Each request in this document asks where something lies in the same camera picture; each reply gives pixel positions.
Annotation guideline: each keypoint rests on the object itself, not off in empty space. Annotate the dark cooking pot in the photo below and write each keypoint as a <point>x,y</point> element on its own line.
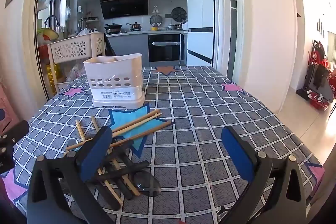
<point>135,26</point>

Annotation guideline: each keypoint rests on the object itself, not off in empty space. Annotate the plain bamboo chopstick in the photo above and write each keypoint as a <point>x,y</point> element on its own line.
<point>147,120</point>
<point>141,118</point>

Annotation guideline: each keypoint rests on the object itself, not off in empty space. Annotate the black built-in oven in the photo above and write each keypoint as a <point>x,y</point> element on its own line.
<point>164,49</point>

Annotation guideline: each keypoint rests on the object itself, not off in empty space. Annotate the pink cushion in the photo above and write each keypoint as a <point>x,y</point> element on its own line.
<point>5,108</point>

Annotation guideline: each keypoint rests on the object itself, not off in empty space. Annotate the brown wooden chopstick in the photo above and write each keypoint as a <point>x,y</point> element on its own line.
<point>152,129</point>

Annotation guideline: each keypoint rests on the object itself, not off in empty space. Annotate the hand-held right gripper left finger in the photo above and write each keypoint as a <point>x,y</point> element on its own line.
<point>92,158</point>

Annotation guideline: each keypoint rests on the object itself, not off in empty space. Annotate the black wok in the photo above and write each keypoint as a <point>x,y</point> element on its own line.
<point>113,28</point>

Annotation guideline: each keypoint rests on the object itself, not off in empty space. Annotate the black range hood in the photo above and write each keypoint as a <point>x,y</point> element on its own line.
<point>123,3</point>

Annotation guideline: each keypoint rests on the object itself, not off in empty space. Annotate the round grey trivet rack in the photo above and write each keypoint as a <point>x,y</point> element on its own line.
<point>156,20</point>

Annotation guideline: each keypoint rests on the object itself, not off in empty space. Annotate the clear plastic bag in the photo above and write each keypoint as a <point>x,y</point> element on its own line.
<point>76,69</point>

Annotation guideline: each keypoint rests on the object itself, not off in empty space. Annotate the grey checked star tablecloth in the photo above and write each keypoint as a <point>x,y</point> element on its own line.
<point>197,121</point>

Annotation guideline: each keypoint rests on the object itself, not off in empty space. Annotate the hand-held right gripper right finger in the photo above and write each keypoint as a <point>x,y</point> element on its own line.
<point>236,153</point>

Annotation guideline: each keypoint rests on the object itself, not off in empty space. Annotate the round black multi-egg pan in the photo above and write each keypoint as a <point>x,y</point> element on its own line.
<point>179,14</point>

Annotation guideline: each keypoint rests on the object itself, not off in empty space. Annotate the white plastic chair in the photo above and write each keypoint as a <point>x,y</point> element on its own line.
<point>76,48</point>

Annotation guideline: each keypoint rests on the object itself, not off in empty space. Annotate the gold shiny decoration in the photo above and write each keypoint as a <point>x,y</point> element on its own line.
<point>52,77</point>

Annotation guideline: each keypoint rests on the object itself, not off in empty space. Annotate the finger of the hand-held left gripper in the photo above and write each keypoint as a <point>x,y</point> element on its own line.
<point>14,132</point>

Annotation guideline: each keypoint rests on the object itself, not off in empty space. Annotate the white refrigerator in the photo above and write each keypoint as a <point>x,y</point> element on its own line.
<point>197,43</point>

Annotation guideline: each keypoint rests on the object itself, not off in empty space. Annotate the metal kitchen faucet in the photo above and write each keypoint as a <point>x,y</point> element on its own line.
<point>51,18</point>

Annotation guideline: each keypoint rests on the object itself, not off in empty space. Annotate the red and black stroller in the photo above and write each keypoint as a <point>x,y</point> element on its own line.
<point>319,77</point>

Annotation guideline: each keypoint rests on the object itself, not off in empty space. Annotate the white plastic utensil holder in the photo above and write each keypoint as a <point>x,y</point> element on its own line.
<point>115,74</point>

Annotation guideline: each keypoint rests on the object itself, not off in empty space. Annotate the grey lower kitchen cabinet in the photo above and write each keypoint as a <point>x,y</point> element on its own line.
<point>128,49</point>

